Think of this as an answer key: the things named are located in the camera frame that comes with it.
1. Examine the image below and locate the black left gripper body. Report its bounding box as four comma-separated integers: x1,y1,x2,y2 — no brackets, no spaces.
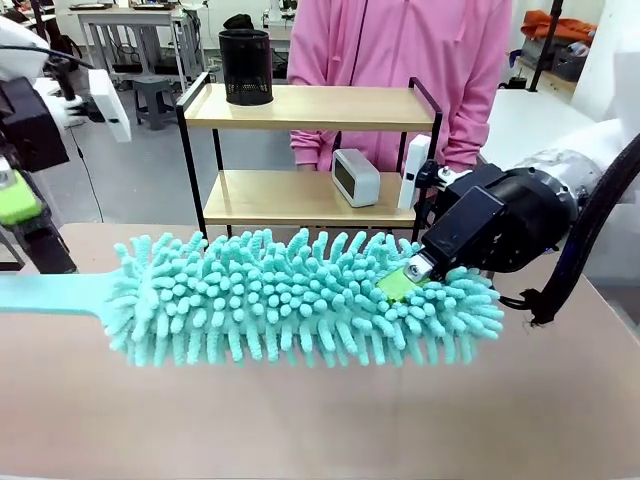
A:
0,75,70,172

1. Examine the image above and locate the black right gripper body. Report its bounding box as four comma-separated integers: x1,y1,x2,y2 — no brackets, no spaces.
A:
422,167,571,281

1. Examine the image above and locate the teal chenille duster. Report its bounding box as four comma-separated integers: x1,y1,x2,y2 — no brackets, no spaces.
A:
0,228,505,370

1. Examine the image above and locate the white digital alarm clock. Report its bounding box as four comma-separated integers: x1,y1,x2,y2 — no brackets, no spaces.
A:
331,148,381,209

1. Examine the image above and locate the large white table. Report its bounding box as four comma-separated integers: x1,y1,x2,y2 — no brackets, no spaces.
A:
480,87,619,169

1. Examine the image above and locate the grey plastic stool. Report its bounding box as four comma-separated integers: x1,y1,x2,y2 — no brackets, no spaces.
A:
132,76,177,130

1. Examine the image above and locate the white background desk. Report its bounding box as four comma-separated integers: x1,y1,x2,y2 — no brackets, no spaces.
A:
68,3,187,92

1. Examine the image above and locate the person in pink hoodie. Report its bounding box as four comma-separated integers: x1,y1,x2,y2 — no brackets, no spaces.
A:
287,0,512,174

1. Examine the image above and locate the dark plastic crate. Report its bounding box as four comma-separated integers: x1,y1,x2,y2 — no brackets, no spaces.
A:
551,47,589,72

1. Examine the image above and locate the black pole on stand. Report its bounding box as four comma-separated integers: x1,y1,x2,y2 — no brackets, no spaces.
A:
528,0,565,94

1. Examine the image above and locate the orange cloth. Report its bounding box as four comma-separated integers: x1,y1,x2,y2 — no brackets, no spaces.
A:
519,10,599,44

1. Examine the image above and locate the black mesh pen holder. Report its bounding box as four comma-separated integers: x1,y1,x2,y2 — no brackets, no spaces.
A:
218,28,275,108

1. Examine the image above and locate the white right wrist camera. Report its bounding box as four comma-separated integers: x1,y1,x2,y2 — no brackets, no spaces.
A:
398,134,433,211

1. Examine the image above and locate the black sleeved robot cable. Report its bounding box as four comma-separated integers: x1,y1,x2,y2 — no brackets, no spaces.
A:
519,144,640,327

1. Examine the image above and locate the black frame wooden shelf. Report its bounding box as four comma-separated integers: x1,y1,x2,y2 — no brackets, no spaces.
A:
175,71,444,247

